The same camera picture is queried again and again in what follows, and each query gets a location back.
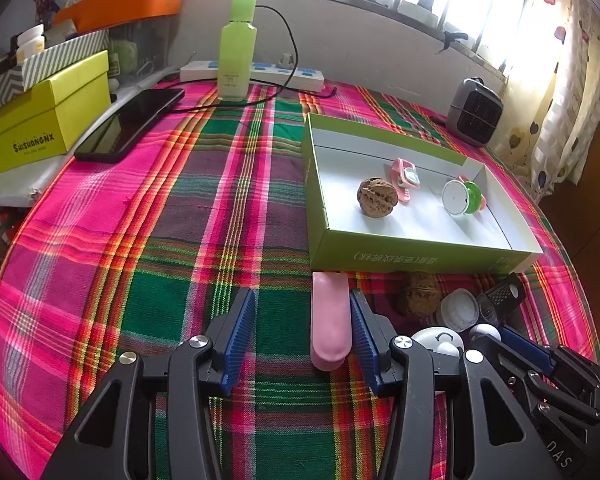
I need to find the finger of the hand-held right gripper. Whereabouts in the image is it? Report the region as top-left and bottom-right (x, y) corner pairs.
(474, 334), (600, 424)
(497, 326), (600, 395)

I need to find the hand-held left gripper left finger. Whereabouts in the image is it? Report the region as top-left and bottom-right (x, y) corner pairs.
(40, 287), (258, 480)

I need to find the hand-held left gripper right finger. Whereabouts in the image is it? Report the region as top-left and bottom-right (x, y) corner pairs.
(349, 289), (556, 480)

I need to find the plain pink clip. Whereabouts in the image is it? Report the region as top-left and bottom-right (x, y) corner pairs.
(310, 271), (353, 372)

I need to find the white mushroom-shaped knob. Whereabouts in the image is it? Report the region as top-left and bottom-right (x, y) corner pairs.
(467, 323), (501, 348)

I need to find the white panda figure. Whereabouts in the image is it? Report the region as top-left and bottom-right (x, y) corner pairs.
(410, 326), (466, 361)

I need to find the brown walnut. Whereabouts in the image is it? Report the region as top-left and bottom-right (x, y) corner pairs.
(392, 271), (443, 318)
(356, 176), (398, 217)

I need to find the white candle cup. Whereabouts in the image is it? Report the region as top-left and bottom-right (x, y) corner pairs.
(436, 288), (481, 332)

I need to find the green white cardboard box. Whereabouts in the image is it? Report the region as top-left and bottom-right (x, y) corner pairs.
(300, 112), (545, 275)

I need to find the green white spool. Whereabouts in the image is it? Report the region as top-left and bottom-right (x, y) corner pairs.
(441, 177), (487, 217)

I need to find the black handheld device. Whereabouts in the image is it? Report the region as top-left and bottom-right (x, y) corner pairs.
(476, 272), (529, 328)

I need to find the pink green plaid blanket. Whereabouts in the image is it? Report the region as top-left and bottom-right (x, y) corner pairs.
(0, 79), (600, 480)

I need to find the grey space heater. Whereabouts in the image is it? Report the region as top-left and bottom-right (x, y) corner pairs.
(445, 76), (505, 148)

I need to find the black smartphone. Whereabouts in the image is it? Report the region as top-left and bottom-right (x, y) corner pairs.
(74, 87), (187, 164)

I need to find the heart print curtain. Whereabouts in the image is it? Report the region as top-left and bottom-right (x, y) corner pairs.
(500, 0), (600, 201)

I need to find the white blue power strip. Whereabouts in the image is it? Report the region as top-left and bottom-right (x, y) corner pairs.
(180, 60), (326, 93)

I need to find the light green plastic bottle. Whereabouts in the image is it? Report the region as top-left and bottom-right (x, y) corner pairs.
(216, 0), (257, 102)

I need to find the yellow green shoebox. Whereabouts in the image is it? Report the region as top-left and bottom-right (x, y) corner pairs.
(0, 50), (112, 181)

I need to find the glass tank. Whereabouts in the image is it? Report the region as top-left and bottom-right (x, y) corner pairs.
(107, 10), (186, 91)

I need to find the grey white striped box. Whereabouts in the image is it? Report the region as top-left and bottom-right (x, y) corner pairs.
(0, 29), (112, 121)

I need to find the orange plastic tray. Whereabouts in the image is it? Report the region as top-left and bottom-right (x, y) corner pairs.
(52, 0), (187, 33)

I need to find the white pill bottle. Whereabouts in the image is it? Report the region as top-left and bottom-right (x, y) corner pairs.
(16, 25), (46, 66)

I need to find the black charger cable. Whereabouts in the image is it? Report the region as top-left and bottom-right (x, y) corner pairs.
(167, 5), (338, 113)

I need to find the black window handle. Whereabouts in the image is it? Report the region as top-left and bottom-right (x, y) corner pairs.
(435, 30), (470, 53)

